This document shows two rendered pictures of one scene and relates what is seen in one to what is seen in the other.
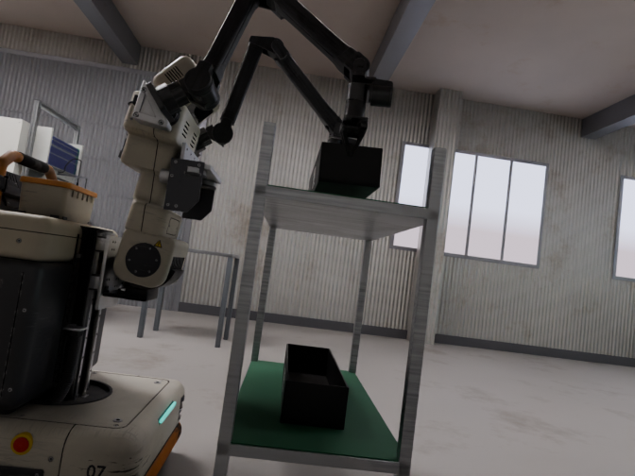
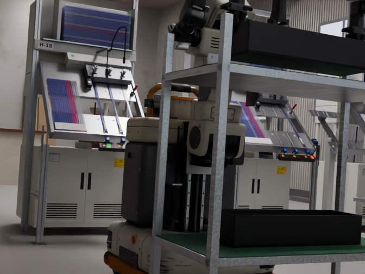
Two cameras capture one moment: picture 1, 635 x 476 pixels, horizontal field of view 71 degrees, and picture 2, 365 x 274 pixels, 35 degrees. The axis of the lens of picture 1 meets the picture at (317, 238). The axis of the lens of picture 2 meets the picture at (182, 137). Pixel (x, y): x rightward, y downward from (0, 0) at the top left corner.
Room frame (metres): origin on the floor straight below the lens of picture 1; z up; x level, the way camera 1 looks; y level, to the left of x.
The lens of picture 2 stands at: (0.27, -1.87, 0.68)
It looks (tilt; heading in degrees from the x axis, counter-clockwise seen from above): 1 degrees up; 67
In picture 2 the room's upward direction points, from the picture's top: 4 degrees clockwise
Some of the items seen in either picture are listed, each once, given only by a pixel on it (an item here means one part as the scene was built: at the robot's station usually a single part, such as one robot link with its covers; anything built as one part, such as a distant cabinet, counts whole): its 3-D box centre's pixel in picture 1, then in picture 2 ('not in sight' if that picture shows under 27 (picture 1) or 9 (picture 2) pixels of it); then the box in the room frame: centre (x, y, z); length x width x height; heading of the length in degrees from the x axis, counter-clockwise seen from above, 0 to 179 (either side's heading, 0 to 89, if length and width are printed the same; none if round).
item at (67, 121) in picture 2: not in sight; (84, 143); (1.30, 2.35, 0.66); 1.01 x 0.73 x 1.31; 93
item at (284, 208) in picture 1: (316, 334); (289, 188); (1.51, -0.04, 0.55); 0.91 x 0.46 x 1.10; 3
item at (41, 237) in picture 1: (50, 290); (183, 164); (1.45, 0.82, 0.59); 0.55 x 0.34 x 0.83; 4
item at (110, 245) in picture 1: (143, 272); (221, 149); (1.53, 0.57, 0.68); 0.28 x 0.27 x 0.25; 4
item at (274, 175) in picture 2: not in sight; (234, 192); (2.72, 2.61, 0.31); 0.70 x 0.65 x 0.62; 3
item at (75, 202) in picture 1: (59, 202); (184, 109); (1.44, 0.85, 0.87); 0.23 x 0.15 x 0.11; 4
